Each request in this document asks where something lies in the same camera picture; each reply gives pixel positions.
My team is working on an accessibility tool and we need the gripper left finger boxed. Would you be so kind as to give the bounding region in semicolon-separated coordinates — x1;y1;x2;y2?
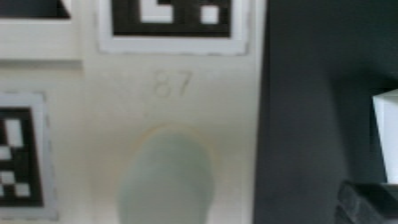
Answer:
118;133;216;224

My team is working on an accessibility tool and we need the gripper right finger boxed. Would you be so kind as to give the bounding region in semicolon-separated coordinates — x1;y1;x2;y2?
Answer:
335;181;398;224

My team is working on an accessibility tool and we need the white chair back frame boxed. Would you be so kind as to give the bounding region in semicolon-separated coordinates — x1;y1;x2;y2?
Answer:
0;0;267;224

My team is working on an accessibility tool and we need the white right side wall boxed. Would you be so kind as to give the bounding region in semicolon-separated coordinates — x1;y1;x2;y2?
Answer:
374;89;398;184

